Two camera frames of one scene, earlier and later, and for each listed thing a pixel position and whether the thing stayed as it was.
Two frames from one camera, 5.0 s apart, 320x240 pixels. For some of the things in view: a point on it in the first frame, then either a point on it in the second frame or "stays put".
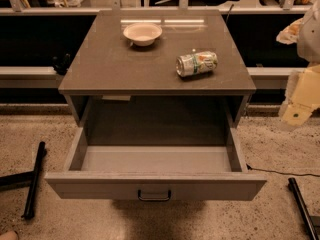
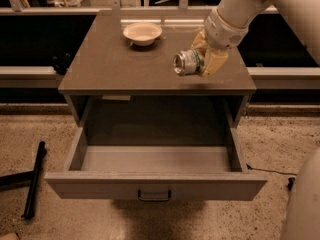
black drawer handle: (154, 198) stays put
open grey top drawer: (161, 173) stays put
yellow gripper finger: (302, 95) -> (220, 34)
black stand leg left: (28, 178) stays put
